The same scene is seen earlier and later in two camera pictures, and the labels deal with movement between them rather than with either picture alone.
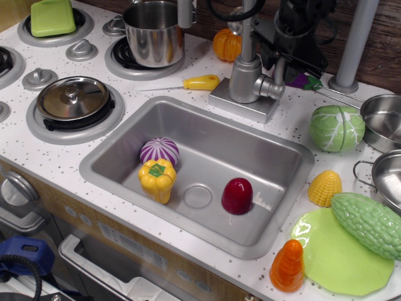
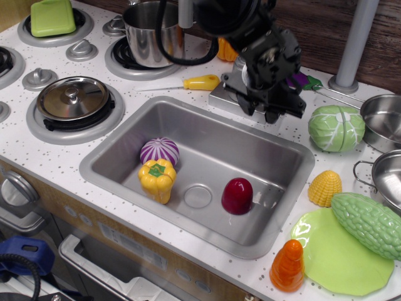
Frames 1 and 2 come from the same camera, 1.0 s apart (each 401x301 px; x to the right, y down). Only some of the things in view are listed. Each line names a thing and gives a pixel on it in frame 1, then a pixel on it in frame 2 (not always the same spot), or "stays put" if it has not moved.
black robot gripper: (290, 31) to (268, 81)
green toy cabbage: (337, 128) stays put
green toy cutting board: (50, 17) stays put
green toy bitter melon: (376, 226) stays put
